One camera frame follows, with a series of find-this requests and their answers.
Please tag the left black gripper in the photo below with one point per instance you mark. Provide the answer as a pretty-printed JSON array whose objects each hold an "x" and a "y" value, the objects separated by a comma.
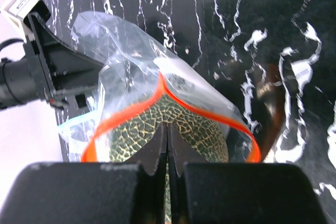
[{"x": 56, "y": 69}]

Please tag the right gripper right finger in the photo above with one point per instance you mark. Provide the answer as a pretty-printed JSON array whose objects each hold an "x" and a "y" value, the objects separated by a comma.
[{"x": 204, "y": 192}]

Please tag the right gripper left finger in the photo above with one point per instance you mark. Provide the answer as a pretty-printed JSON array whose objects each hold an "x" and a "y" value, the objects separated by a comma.
[{"x": 48, "y": 192}]

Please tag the green netted melon toy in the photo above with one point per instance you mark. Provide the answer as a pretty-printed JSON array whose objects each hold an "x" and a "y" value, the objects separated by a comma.
[{"x": 149, "y": 151}]

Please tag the red zip clear bag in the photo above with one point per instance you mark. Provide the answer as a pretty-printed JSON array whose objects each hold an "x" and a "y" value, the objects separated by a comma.
[{"x": 143, "y": 84}]

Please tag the blue zip clear bag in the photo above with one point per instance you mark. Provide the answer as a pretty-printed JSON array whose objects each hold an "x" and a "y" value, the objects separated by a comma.
[{"x": 76, "y": 132}]

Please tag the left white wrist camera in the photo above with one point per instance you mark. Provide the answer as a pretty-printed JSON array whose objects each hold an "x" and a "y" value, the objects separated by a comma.
[{"x": 16, "y": 13}]

